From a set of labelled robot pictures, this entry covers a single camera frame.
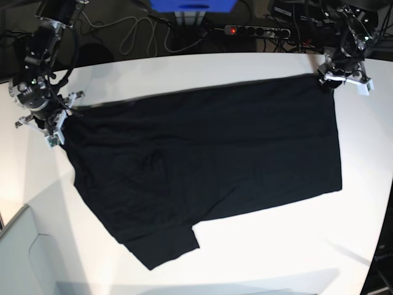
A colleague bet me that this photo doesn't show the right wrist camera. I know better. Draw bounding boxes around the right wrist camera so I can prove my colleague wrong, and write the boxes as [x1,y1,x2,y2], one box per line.
[45,134,65,149]

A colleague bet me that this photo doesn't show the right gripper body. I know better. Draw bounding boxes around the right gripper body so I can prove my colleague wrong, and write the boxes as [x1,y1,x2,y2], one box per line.
[8,78,84,139]

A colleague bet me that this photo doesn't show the grey coiled cable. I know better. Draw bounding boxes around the grey coiled cable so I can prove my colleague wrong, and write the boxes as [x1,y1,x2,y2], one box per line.
[119,15,203,56]

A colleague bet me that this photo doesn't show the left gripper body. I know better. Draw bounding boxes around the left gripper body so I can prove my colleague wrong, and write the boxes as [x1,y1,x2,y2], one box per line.
[317,47,372,87]

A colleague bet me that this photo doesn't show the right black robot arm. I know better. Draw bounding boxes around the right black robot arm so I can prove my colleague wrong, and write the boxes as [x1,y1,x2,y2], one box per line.
[8,1,88,148]

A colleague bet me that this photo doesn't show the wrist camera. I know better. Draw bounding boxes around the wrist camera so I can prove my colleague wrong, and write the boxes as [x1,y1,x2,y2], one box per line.
[45,134,65,149]
[357,79,375,96]

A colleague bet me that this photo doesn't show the black T-shirt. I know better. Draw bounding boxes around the black T-shirt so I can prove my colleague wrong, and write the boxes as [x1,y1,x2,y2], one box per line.
[63,75,342,270]

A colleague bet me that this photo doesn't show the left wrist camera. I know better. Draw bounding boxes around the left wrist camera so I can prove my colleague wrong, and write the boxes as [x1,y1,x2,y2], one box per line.
[357,79,375,96]

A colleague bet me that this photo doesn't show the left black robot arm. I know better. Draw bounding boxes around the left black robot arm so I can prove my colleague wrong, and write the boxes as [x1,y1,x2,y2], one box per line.
[317,1,392,96]

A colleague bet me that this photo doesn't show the blue box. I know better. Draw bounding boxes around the blue box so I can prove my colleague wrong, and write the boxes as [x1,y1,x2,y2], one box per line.
[150,0,237,13]

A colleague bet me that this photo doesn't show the grey power strip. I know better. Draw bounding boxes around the grey power strip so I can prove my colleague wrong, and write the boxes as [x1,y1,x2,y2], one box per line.
[224,25,291,39]

